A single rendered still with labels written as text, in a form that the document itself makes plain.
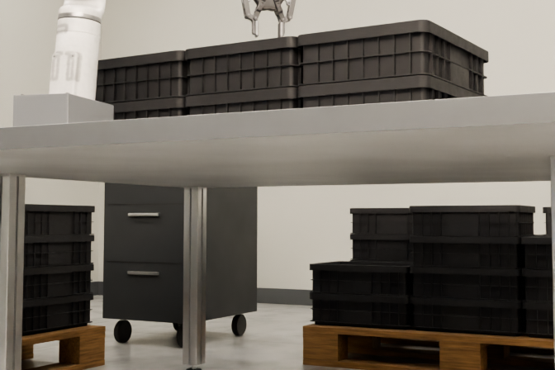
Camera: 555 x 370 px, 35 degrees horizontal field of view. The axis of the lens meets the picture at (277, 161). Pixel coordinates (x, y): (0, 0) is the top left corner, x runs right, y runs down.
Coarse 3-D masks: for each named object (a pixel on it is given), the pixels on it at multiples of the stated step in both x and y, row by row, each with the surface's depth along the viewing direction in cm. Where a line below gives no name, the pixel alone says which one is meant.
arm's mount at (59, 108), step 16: (16, 96) 184; (32, 96) 182; (48, 96) 180; (64, 96) 178; (16, 112) 183; (32, 112) 181; (48, 112) 179; (64, 112) 177; (80, 112) 180; (96, 112) 185; (112, 112) 190
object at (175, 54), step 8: (128, 56) 210; (136, 56) 209; (144, 56) 208; (152, 56) 206; (160, 56) 205; (168, 56) 204; (176, 56) 203; (184, 56) 203; (104, 64) 214; (112, 64) 213; (120, 64) 212; (128, 64) 210; (136, 64) 209
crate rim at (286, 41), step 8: (256, 40) 191; (264, 40) 190; (272, 40) 189; (280, 40) 188; (288, 40) 187; (296, 40) 188; (192, 48) 200; (200, 48) 199; (208, 48) 198; (216, 48) 197; (224, 48) 196; (232, 48) 195; (240, 48) 193; (248, 48) 192; (256, 48) 191; (264, 48) 190; (272, 48) 189; (192, 56) 200; (200, 56) 199; (208, 56) 198
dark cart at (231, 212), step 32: (128, 192) 383; (160, 192) 375; (224, 192) 394; (256, 192) 420; (128, 224) 382; (160, 224) 374; (224, 224) 393; (256, 224) 419; (128, 256) 381; (160, 256) 373; (224, 256) 392; (256, 256) 419; (128, 288) 380; (160, 288) 372; (224, 288) 391; (256, 288) 418; (160, 320) 371
